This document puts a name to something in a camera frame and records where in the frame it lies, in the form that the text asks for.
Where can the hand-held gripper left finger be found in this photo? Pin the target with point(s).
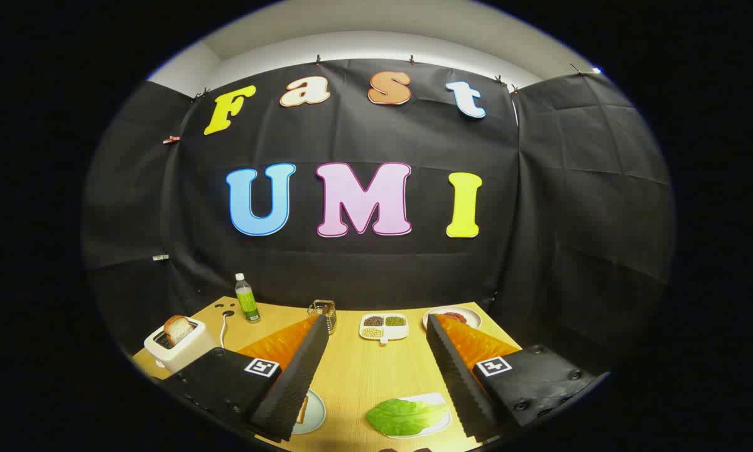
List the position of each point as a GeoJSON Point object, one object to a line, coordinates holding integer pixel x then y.
{"type": "Point", "coordinates": [294, 383]}

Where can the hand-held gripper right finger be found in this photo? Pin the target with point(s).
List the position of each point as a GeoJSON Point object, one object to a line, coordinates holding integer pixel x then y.
{"type": "Point", "coordinates": [461, 383]}

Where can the green lettuce leaf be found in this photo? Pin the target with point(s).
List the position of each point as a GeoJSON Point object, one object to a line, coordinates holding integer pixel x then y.
{"type": "Point", "coordinates": [401, 415]}

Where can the toasted bread slice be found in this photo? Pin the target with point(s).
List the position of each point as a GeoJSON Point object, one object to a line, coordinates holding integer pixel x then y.
{"type": "Point", "coordinates": [176, 329]}

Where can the white sandwich bread slice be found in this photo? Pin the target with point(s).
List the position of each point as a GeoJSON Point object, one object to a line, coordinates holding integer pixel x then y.
{"type": "Point", "coordinates": [302, 409]}

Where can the white square plate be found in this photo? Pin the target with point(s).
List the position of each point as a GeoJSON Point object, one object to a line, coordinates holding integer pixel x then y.
{"type": "Point", "coordinates": [433, 398]}

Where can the pale green round plate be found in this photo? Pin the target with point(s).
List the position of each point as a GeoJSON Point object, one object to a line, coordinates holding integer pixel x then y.
{"type": "Point", "coordinates": [315, 411]}

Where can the red meat slice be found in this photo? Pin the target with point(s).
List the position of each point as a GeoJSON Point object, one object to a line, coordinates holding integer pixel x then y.
{"type": "Point", "coordinates": [455, 317]}

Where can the white oval plate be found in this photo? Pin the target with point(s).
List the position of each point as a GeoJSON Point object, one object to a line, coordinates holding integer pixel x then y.
{"type": "Point", "coordinates": [470, 317]}

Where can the pile of green beans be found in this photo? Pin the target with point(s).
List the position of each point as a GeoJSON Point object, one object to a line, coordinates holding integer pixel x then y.
{"type": "Point", "coordinates": [395, 321]}

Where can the green label drink bottle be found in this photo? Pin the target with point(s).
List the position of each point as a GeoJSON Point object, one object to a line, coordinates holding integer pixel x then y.
{"type": "Point", "coordinates": [247, 304]}

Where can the pile of yellow beans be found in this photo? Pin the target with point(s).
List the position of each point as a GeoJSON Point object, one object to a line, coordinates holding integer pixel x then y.
{"type": "Point", "coordinates": [372, 333]}

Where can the white divided dish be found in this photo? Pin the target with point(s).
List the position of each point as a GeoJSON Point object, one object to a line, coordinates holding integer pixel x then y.
{"type": "Point", "coordinates": [384, 331]}

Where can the pile of dark beans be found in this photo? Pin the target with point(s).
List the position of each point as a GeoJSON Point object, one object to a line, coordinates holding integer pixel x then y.
{"type": "Point", "coordinates": [373, 321]}

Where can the white toaster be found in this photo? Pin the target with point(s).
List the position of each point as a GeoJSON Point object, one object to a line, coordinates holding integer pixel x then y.
{"type": "Point", "coordinates": [184, 355]}

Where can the black backdrop cloth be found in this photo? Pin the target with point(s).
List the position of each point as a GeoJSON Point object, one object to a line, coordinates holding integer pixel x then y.
{"type": "Point", "coordinates": [539, 220]}

